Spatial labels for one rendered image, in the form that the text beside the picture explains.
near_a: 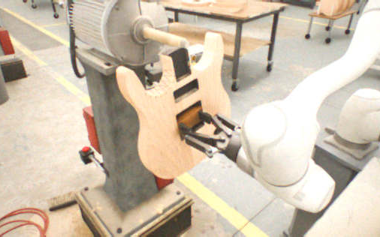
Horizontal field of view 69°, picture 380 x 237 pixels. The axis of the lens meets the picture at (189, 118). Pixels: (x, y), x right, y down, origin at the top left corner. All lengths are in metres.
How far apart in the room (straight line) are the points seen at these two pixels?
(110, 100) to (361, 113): 1.04
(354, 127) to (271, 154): 0.95
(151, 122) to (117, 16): 0.39
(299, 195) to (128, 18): 0.72
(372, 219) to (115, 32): 0.88
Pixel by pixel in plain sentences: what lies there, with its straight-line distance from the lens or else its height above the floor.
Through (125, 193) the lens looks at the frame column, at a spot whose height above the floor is 0.41.
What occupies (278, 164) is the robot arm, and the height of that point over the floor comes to 1.18.
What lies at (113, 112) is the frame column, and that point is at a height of 0.89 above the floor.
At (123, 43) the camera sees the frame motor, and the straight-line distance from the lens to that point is 0.99.
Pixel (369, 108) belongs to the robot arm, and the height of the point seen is 0.93.
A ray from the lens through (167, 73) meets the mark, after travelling 0.75.
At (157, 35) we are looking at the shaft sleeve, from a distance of 0.92.
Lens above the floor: 1.49
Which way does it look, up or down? 31 degrees down
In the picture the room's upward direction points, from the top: straight up
